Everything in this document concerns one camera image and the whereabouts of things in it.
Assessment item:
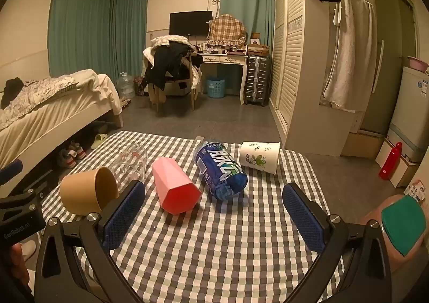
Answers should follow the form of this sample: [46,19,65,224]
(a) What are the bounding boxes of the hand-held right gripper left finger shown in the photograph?
[35,180,146,303]

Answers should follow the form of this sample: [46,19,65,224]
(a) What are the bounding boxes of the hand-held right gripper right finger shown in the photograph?
[282,183,394,303]

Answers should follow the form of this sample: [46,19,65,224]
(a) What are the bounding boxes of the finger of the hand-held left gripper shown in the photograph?
[0,159,54,201]

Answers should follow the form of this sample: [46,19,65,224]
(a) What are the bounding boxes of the brown paper cup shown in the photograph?
[60,166,120,214]

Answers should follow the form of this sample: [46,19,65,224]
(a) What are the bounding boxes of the clear glass cup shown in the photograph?
[109,144,149,187]

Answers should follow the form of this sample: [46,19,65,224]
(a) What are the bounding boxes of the pink faceted cup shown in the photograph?
[152,156,202,214]

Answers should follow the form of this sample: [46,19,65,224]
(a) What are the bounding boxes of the white leaf-print cup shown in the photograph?
[239,141,281,175]

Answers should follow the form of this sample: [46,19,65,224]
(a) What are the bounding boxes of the grey sneakers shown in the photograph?
[56,141,87,169]

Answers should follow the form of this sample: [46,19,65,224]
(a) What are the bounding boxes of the bed with cream sheet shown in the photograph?
[0,69,124,196]

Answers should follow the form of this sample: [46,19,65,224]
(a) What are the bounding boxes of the black cloth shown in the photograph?
[1,78,27,109]

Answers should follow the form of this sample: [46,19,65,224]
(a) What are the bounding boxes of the yellow slippers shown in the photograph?
[91,133,109,150]

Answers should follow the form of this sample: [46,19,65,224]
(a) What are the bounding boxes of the floral quilt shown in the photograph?
[0,69,98,131]

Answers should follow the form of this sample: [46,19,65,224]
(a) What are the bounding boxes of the grey checkered tablecloth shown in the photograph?
[34,131,349,303]

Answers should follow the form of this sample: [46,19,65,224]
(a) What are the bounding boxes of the blue plastic bottle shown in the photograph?
[193,140,249,202]

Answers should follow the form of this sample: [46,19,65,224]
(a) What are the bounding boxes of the pink stool with green seat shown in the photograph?
[358,194,428,275]

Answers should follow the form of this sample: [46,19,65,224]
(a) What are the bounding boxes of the red bottle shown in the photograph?
[379,142,402,180]

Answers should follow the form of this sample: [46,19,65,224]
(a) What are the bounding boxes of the white storage box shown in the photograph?
[375,137,418,188]

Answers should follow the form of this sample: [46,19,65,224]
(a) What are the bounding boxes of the clear water jug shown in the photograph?
[116,72,135,100]

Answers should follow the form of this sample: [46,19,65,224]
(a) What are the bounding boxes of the grey suitcase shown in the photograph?
[243,54,271,107]

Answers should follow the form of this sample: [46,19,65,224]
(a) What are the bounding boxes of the wooden chair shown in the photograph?
[144,51,202,113]

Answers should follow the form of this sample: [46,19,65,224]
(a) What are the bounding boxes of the white fridge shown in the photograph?
[388,66,429,163]

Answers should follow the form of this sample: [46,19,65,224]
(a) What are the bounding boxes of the blue laundry basket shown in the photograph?
[206,76,226,99]

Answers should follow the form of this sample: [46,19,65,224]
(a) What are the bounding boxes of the black jacket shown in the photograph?
[144,41,194,93]

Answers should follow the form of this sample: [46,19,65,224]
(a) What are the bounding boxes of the white louvred wardrobe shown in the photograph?
[269,0,344,153]

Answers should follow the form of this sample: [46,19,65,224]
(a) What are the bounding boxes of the white towel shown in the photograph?
[322,0,378,109]

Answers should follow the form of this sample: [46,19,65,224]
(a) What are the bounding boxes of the cardboard box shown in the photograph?
[247,43,271,57]

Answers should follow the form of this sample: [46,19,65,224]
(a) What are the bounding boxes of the white desk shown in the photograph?
[196,45,249,105]

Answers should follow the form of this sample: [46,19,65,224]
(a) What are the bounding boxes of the light plaid shirt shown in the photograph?
[150,35,190,53]

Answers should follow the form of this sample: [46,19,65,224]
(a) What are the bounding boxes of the pink basin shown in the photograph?
[407,56,429,73]

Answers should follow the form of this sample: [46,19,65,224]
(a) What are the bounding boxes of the plaid cloth cover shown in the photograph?
[205,14,249,51]

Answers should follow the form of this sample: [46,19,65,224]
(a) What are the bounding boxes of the black monitor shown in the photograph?
[169,10,213,37]

